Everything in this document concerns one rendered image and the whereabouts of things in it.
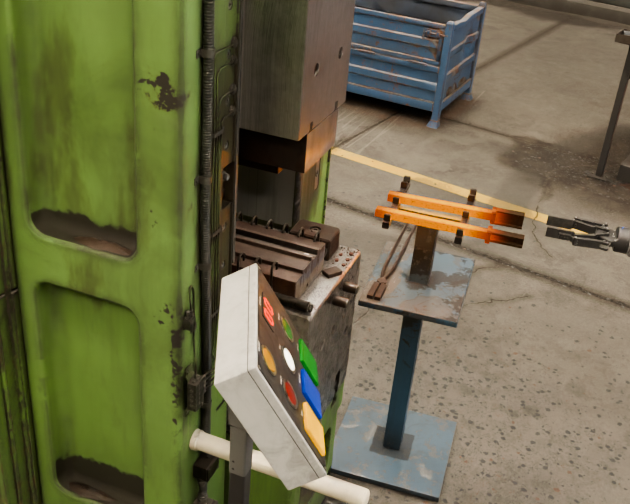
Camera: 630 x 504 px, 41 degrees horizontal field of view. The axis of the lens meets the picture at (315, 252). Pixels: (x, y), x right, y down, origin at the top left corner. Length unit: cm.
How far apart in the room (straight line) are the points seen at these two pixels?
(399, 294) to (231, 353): 117
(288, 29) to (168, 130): 33
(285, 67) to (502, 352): 215
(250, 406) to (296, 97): 68
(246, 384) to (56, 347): 84
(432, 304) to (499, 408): 91
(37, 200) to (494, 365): 218
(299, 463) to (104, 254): 65
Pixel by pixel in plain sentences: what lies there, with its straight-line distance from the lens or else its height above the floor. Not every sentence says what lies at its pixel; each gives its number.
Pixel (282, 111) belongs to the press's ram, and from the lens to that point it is 182.
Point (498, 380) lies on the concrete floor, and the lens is 350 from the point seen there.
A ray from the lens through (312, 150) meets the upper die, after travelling 193.
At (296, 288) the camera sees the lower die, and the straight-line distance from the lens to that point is 207.
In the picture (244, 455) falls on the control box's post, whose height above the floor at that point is 86.
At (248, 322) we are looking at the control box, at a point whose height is 119.
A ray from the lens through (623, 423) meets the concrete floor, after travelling 348.
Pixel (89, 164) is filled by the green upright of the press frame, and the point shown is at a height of 130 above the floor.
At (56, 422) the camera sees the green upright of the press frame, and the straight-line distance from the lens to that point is 231.
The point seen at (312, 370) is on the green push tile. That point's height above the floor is 100.
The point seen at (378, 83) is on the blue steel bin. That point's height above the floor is 21.
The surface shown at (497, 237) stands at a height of 97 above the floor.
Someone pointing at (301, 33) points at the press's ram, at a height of 160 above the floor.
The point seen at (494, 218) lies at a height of 97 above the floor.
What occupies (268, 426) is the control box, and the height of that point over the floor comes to 107.
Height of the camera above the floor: 206
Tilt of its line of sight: 30 degrees down
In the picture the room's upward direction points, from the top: 5 degrees clockwise
